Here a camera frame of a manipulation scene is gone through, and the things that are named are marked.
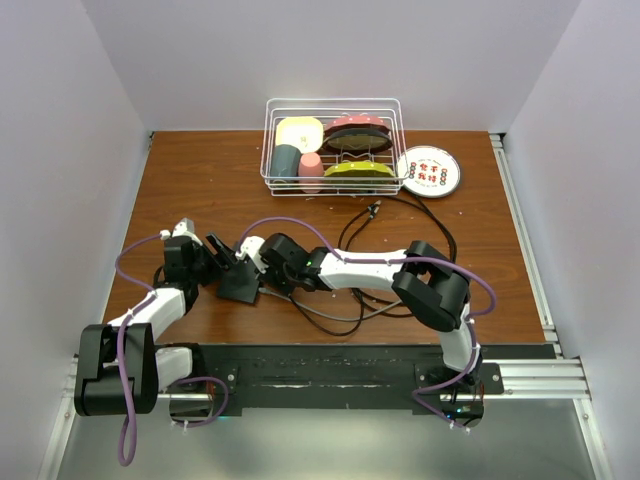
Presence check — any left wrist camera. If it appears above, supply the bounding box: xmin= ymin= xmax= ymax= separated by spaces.
xmin=171 ymin=217 xmax=199 ymax=242

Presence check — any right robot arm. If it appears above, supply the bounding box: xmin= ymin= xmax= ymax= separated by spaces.
xmin=243 ymin=234 xmax=481 ymax=393

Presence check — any black cable teal band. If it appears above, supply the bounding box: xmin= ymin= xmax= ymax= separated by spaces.
xmin=338 ymin=195 xmax=458 ymax=260

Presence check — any white wire dish rack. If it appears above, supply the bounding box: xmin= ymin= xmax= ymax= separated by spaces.
xmin=260 ymin=98 xmax=409 ymax=196

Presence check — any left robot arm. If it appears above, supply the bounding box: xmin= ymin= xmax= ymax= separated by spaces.
xmin=74 ymin=230 xmax=236 ymax=416

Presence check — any cream square bowl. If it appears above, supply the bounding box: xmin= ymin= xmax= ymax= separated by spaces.
xmin=275 ymin=116 xmax=324 ymax=154

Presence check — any pink cup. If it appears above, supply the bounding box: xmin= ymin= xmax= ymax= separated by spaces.
xmin=298 ymin=152 xmax=324 ymax=194

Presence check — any red dotted plate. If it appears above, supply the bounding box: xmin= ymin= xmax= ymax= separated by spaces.
xmin=324 ymin=113 xmax=390 ymax=135

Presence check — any aluminium front rail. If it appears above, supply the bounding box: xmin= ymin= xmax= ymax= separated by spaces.
xmin=63 ymin=355 xmax=591 ymax=401

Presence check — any grey-blue mug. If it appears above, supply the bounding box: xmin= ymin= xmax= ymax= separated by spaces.
xmin=269 ymin=144 xmax=302 ymax=179

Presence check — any yellow-green dotted plate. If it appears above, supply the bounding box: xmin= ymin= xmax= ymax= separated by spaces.
xmin=324 ymin=160 xmax=394 ymax=179

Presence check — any grey ethernet cable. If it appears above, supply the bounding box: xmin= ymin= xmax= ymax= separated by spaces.
xmin=259 ymin=287 xmax=416 ymax=324

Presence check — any white round printed plate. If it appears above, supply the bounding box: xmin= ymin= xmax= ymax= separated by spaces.
xmin=395 ymin=146 xmax=462 ymax=198

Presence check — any black round ethernet cable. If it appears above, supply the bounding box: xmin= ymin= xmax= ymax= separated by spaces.
xmin=287 ymin=292 xmax=366 ymax=337

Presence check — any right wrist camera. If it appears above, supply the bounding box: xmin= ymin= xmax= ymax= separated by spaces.
xmin=235 ymin=236 xmax=268 ymax=274

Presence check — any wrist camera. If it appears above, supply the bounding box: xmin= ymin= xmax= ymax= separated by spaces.
xmin=235 ymin=236 xmax=268 ymax=274
xmin=171 ymin=217 xmax=199 ymax=242

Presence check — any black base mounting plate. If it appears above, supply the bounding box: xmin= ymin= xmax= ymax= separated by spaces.
xmin=87 ymin=342 xmax=559 ymax=419

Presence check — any black network switch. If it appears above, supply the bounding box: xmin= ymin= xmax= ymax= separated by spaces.
xmin=216 ymin=262 xmax=260 ymax=305

